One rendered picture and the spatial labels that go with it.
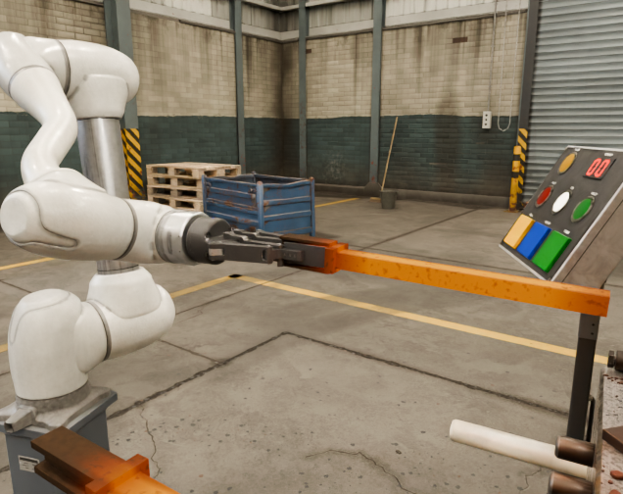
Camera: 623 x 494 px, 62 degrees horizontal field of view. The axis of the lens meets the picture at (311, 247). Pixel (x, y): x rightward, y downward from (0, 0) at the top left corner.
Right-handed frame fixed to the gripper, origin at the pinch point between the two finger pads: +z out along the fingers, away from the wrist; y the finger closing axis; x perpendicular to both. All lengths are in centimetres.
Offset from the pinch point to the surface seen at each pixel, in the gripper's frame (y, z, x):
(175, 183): -477, -495, -54
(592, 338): -56, 36, -26
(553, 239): -45, 28, -4
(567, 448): 1.8, 35.2, -18.9
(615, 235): -41, 38, -1
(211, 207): -403, -368, -69
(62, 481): 41.1, 0.9, -10.1
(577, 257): -39, 33, -5
